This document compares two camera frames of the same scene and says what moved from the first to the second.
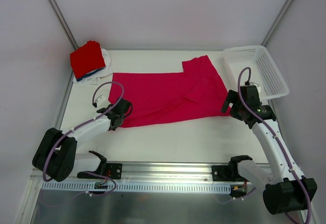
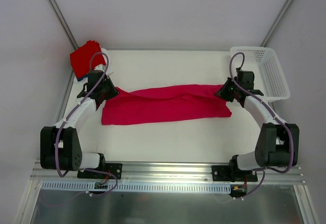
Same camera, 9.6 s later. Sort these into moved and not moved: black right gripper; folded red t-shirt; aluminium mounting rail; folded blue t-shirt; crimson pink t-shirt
Moved: black right gripper; crimson pink t-shirt
Not moved: folded blue t-shirt; folded red t-shirt; aluminium mounting rail
